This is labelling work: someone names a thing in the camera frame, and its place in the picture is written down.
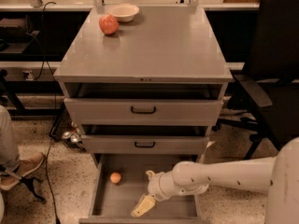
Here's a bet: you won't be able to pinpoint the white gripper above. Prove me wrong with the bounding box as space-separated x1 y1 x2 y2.
131 170 178 217

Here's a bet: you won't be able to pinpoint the small orange fruit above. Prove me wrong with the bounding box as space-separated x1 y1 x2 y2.
109 172 121 184

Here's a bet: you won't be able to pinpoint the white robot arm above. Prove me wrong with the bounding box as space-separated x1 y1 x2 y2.
132 138 299 224

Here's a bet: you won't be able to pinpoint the grey bottom drawer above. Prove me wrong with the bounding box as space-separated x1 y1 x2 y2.
79 154 209 224

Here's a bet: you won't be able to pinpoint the grey drawer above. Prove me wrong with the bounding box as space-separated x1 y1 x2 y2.
79 154 209 224
82 125 208 154
64 98 222 126

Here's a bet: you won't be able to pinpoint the grey middle drawer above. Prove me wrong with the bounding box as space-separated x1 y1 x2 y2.
82 125 208 154

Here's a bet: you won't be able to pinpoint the grey top drawer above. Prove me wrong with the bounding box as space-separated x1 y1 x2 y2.
64 98 222 126

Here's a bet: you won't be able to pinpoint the grey drawer cabinet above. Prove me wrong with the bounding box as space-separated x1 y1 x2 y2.
53 4 234 173

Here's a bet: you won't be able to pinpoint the silver cans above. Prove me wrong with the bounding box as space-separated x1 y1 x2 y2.
62 122 81 144

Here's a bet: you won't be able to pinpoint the black stool leg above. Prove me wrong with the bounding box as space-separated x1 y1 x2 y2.
0 165 46 203

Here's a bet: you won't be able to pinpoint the tan shoe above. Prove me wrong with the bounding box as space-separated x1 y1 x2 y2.
0 152 45 190

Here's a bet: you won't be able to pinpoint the person leg light trousers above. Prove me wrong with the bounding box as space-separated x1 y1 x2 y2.
0 105 21 224

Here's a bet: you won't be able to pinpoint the red apple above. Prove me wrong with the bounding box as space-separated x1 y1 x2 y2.
99 14 119 35

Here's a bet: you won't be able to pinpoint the white bowl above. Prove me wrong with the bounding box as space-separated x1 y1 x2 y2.
108 4 139 22

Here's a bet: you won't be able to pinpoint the black office chair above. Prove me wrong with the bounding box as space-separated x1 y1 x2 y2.
218 0 299 160

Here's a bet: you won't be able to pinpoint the wall power outlet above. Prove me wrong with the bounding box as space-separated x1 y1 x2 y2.
23 70 35 81

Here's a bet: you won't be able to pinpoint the black power cable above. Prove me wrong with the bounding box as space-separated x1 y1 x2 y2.
25 1 62 224

